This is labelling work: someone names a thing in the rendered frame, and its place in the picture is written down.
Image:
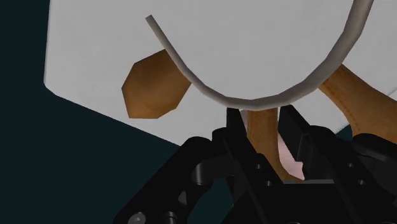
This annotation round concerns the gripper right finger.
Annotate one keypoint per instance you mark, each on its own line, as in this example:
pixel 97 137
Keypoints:
pixel 341 155

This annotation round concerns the white table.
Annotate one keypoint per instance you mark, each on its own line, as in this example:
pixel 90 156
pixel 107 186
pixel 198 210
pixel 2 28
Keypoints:
pixel 93 46

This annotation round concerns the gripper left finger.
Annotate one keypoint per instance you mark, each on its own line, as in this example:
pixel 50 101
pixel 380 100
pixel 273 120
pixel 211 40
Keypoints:
pixel 198 173

